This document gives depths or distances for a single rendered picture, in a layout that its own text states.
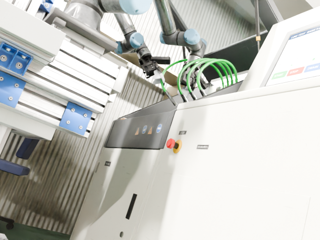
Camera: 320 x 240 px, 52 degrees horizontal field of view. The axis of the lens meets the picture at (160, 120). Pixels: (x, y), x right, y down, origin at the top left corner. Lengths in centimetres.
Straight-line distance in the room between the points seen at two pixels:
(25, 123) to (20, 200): 240
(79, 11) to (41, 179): 258
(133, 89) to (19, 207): 173
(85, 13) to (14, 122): 42
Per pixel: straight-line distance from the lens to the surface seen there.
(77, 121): 112
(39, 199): 357
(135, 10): 113
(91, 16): 116
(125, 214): 137
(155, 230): 113
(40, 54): 97
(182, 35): 175
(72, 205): 368
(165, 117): 134
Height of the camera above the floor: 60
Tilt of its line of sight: 13 degrees up
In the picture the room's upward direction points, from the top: 18 degrees clockwise
